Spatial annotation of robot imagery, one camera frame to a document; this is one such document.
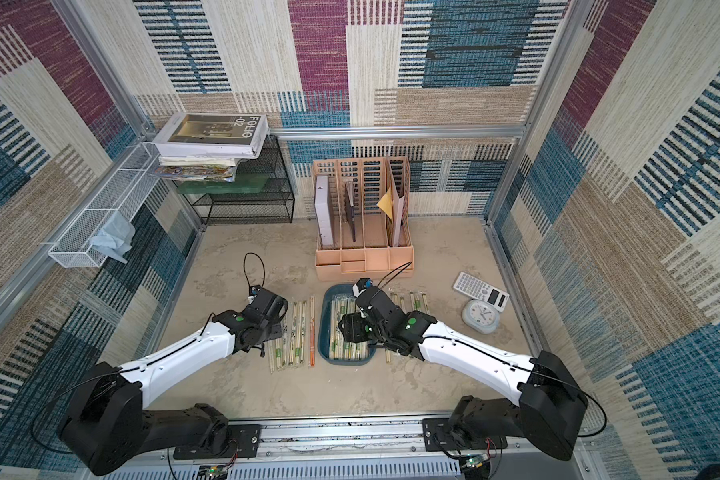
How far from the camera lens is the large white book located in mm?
817

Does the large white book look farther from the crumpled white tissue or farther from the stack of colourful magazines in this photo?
the crumpled white tissue

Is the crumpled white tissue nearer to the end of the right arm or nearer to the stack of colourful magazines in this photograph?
the stack of colourful magazines

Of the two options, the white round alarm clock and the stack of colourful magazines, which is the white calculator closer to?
the white round alarm clock

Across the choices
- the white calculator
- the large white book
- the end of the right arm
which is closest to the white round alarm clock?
the white calculator

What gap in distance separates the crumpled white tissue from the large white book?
21 centimetres

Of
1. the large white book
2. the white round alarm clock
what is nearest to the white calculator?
the white round alarm clock

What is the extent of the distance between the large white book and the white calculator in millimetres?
751

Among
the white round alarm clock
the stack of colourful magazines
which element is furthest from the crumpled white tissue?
the white round alarm clock

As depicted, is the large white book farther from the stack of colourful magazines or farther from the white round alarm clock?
the white round alarm clock

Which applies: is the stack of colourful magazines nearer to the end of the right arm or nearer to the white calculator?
the end of the right arm

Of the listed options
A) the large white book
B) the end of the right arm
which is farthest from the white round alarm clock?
the large white book

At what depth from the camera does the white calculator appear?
98 centimetres

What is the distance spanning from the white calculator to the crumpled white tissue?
36.7 inches

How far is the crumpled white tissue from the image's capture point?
2.18 feet
